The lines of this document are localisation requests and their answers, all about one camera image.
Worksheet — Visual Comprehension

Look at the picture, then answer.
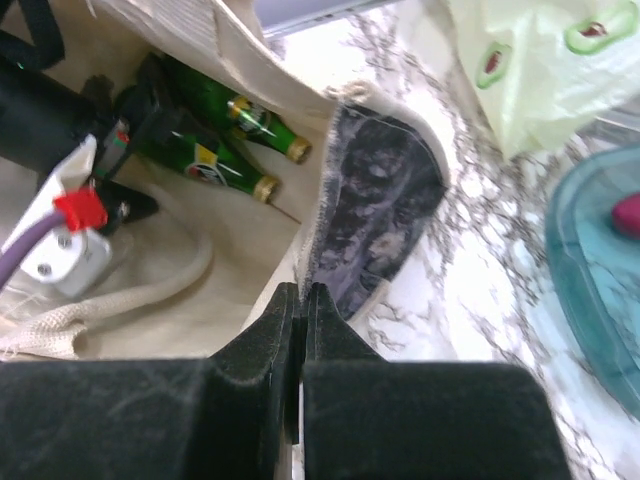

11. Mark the purple sweet potato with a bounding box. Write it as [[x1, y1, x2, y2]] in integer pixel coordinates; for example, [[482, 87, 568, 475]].
[[611, 193, 640, 238]]

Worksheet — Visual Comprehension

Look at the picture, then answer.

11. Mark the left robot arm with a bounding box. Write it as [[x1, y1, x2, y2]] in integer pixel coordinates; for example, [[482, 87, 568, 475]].
[[1, 1, 220, 235]]

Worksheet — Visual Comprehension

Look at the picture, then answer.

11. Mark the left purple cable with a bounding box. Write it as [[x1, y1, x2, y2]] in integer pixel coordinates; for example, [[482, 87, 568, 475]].
[[0, 209, 69, 294]]

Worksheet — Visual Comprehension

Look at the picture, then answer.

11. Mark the beige canvas tote bag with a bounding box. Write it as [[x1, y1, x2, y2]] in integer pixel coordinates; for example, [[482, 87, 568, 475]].
[[1, 1, 449, 361]]

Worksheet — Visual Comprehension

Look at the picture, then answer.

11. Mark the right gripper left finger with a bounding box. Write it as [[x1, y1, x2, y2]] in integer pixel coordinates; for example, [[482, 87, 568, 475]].
[[1, 284, 299, 479]]

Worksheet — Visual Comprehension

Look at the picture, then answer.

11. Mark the green glass bottle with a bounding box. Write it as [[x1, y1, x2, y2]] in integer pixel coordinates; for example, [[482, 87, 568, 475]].
[[114, 84, 279, 204], [161, 55, 312, 164]]

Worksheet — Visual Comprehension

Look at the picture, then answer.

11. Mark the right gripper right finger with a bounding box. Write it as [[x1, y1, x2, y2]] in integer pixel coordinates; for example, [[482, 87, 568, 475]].
[[303, 284, 571, 479]]

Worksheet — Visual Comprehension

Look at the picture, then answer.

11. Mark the teal transparent plastic container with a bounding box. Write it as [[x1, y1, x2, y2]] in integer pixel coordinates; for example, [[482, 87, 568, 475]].
[[545, 144, 639, 416]]

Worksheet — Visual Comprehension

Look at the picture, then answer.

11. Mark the green plastic grocery bag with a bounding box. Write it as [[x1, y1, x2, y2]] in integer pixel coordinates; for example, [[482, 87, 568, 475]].
[[447, 1, 639, 158]]

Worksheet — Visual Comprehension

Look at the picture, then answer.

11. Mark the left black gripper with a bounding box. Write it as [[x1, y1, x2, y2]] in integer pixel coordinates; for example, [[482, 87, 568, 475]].
[[82, 54, 221, 236]]

